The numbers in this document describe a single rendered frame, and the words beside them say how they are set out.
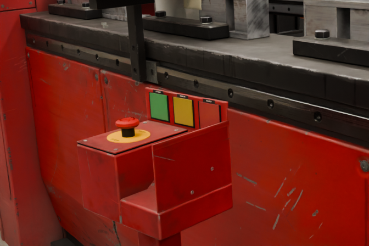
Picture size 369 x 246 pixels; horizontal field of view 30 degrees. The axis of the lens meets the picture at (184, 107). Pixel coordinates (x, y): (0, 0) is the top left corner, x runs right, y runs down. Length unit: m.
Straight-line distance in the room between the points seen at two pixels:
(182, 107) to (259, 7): 0.39
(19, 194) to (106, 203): 1.38
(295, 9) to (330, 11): 0.49
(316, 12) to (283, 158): 0.27
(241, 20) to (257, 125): 0.29
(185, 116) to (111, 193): 0.18
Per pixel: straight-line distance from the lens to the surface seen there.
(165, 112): 1.18
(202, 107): 1.11
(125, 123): 1.12
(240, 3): 1.45
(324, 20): 1.26
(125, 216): 1.09
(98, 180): 1.12
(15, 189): 2.48
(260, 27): 1.46
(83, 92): 1.97
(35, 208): 2.53
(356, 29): 1.21
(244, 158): 1.32
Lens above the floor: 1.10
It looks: 14 degrees down
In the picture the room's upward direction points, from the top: 4 degrees counter-clockwise
